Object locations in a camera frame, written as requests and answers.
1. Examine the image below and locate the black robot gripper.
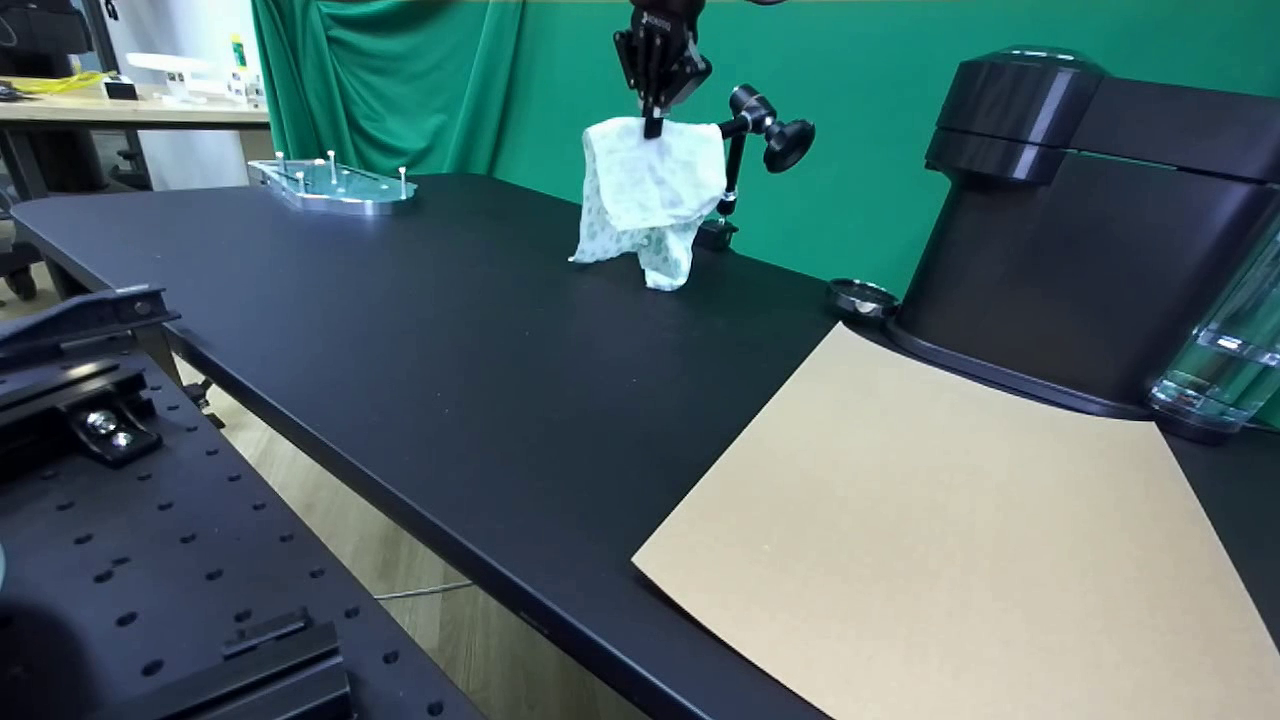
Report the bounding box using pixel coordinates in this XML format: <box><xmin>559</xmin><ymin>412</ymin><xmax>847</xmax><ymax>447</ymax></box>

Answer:
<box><xmin>612</xmin><ymin>0</ymin><xmax>717</xmax><ymax>146</ymax></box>

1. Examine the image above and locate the white cloth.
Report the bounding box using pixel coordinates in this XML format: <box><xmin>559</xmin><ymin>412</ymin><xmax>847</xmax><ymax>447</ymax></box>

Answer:
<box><xmin>568</xmin><ymin>113</ymin><xmax>731</xmax><ymax>296</ymax></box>

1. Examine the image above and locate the green backdrop curtain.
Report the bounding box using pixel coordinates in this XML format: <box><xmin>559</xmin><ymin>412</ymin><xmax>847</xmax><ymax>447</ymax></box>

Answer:
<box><xmin>249</xmin><ymin>0</ymin><xmax>1280</xmax><ymax>302</ymax></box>

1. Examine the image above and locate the small black round cap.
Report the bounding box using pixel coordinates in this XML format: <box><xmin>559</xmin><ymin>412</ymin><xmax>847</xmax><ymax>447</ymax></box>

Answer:
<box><xmin>829</xmin><ymin>278</ymin><xmax>898</xmax><ymax>328</ymax></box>

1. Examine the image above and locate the clear acrylic plate with bolts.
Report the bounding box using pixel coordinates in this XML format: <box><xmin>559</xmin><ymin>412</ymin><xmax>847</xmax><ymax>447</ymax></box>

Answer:
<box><xmin>249</xmin><ymin>149</ymin><xmax>419</xmax><ymax>211</ymax></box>

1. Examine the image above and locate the black coffee machine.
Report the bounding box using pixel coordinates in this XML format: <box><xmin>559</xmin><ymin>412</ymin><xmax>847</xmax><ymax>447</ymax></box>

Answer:
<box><xmin>885</xmin><ymin>48</ymin><xmax>1280</xmax><ymax>423</ymax></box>

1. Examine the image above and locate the tan cardboard sheet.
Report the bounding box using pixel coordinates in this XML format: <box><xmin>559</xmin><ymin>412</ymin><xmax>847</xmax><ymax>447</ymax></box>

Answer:
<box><xmin>627</xmin><ymin>319</ymin><xmax>1280</xmax><ymax>720</ymax></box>

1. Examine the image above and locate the wooden desk with clutter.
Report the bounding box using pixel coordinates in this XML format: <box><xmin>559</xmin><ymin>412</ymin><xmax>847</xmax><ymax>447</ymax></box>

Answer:
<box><xmin>0</xmin><ymin>0</ymin><xmax>274</xmax><ymax>202</ymax></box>

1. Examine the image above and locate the clear water tank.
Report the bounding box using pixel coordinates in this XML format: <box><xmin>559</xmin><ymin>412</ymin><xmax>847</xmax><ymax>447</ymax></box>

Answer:
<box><xmin>1146</xmin><ymin>223</ymin><xmax>1280</xmax><ymax>436</ymax></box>

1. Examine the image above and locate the black perforated breadboard plate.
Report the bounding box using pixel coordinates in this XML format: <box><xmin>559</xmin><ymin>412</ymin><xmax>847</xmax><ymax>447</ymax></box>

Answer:
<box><xmin>0</xmin><ymin>356</ymin><xmax>479</xmax><ymax>720</ymax></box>

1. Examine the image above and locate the black articulated camera mount stand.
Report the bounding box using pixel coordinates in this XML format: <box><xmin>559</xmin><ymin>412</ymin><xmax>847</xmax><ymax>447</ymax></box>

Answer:
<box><xmin>694</xmin><ymin>82</ymin><xmax>821</xmax><ymax>257</ymax></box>

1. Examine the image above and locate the black metal clamp bracket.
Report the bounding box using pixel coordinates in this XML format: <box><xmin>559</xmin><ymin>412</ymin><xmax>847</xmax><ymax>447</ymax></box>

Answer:
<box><xmin>0</xmin><ymin>280</ymin><xmax>180</xmax><ymax>468</ymax></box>

